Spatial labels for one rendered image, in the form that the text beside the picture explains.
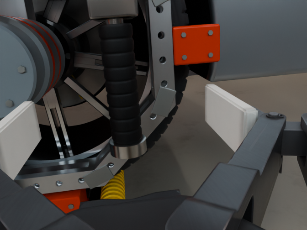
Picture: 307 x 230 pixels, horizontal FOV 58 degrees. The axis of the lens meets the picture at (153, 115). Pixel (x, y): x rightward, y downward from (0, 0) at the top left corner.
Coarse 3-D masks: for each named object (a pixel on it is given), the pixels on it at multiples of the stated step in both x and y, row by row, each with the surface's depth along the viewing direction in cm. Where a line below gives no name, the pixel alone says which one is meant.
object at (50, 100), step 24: (48, 0) 55; (48, 24) 60; (96, 24) 58; (144, 24) 60; (72, 48) 59; (144, 48) 70; (72, 72) 60; (144, 72) 62; (48, 96) 61; (144, 96) 62; (96, 120) 84; (48, 144) 72; (72, 144) 66; (96, 144) 65
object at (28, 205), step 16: (0, 176) 10; (0, 192) 9; (16, 192) 8; (32, 192) 8; (0, 208) 7; (16, 208) 7; (32, 208) 7; (48, 208) 7; (0, 224) 7; (16, 224) 7; (32, 224) 7; (48, 224) 7; (64, 224) 6; (80, 224) 6
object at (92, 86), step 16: (32, 0) 68; (80, 0) 70; (64, 16) 70; (80, 16) 71; (96, 32) 73; (80, 48) 70; (96, 48) 74; (80, 80) 76; (96, 80) 76; (64, 96) 76
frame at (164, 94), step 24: (144, 0) 53; (168, 0) 48; (168, 24) 49; (168, 48) 51; (168, 72) 52; (168, 96) 53; (144, 120) 54; (24, 168) 59; (48, 168) 59; (72, 168) 60; (96, 168) 56; (48, 192) 56
